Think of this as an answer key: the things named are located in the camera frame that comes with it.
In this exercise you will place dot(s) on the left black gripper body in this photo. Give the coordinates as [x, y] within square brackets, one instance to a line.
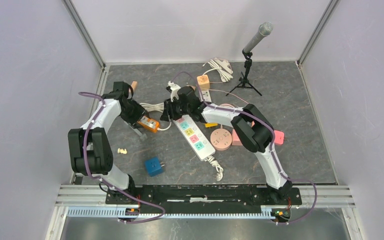
[132, 114]

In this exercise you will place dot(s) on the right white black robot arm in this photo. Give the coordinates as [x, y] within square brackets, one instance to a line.
[253, 129]

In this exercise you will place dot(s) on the orange wooden cube socket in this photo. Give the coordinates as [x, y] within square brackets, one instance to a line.
[203, 82]

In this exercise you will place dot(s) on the small cream plug piece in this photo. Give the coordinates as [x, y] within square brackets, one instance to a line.
[122, 151]

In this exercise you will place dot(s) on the orange square plug with cable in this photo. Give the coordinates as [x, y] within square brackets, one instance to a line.
[229, 94]

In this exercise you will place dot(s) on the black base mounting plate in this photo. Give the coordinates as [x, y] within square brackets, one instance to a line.
[203, 199]

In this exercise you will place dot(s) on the grey handheld microphone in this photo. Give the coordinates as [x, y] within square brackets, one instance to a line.
[263, 31]

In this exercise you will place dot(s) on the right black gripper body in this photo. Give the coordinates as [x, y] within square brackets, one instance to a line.
[175, 108]

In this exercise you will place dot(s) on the wooden block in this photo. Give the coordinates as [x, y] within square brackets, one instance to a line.
[134, 85]

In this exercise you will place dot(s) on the white long power strip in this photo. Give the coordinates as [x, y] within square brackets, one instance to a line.
[195, 137]

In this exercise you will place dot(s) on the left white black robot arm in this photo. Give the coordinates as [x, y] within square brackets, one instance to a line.
[89, 147]

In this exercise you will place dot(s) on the yellow cube adapter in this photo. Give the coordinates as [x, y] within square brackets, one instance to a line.
[210, 125]

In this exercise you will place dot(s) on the black tripod microphone stand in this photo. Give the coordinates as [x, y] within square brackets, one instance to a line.
[244, 82]

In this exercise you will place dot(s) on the orange power strip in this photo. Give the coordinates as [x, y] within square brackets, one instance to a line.
[149, 124]

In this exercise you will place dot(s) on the white green small power strip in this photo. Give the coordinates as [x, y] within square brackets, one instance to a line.
[206, 96]

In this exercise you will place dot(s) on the pink round socket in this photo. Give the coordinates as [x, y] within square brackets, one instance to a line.
[221, 139]

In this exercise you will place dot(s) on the pink red plug adapter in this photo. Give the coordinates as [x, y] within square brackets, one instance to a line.
[279, 137]

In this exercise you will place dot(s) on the blue cube adapter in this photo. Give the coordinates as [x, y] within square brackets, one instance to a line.
[153, 166]

